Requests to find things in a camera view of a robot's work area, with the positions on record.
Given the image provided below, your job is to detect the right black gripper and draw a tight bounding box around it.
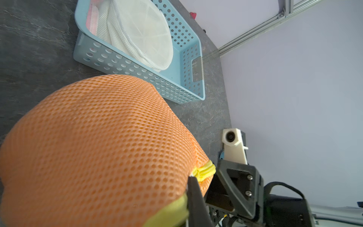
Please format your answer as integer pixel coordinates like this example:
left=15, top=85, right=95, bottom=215
left=206, top=159, right=264, bottom=227

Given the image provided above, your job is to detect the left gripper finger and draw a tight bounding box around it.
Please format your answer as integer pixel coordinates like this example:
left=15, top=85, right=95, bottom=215
left=187, top=176, right=214, bottom=227

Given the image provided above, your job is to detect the orange mesh laundry bag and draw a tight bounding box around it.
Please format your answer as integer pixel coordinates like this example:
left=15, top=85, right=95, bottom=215
left=1, top=75, right=216, bottom=227

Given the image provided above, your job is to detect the white mesh laundry bag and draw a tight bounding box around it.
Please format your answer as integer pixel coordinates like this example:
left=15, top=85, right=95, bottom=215
left=86, top=0, right=174, bottom=72

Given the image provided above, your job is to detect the light blue plastic basket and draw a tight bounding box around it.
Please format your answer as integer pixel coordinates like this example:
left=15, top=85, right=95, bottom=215
left=73, top=1, right=205, bottom=104

